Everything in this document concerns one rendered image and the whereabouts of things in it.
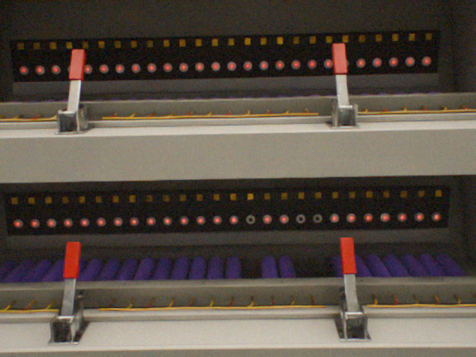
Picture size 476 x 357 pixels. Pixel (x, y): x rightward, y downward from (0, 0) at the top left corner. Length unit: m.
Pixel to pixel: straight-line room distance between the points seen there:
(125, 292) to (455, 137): 0.36
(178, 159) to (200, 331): 0.17
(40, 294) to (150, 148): 0.20
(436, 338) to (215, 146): 0.27
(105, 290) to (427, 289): 0.33
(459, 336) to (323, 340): 0.12
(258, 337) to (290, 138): 0.19
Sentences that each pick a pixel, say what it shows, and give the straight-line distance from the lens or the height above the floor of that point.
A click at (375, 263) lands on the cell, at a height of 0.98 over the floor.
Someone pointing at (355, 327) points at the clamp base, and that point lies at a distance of 0.53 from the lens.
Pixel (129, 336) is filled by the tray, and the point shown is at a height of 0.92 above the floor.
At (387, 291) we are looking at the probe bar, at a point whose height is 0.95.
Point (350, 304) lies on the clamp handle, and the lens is 0.52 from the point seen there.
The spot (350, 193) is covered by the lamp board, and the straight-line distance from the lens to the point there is 0.66.
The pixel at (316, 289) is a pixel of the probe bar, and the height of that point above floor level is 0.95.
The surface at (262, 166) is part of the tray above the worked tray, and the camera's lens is 0.51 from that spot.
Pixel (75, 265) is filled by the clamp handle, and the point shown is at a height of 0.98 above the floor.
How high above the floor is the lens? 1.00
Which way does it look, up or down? 8 degrees up
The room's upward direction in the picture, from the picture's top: 1 degrees counter-clockwise
